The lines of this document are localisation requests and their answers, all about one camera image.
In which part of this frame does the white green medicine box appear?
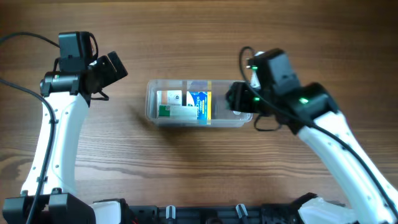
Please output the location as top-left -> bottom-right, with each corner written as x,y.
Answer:
158,105 -> 198,120

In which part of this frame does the white Hansaplast plaster box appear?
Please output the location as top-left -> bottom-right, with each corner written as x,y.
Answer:
156,90 -> 182,106

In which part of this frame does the clear plastic container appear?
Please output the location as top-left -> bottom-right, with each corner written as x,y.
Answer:
146,79 -> 252,128

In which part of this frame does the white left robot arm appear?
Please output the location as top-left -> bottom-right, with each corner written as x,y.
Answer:
1,31 -> 134,223

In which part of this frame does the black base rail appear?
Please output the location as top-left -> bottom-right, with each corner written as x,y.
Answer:
90,192 -> 357,224

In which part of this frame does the blue yellow cough drops bag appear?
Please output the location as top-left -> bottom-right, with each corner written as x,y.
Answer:
187,91 -> 212,120

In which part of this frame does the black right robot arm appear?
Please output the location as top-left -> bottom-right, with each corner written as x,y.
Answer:
226,46 -> 397,223

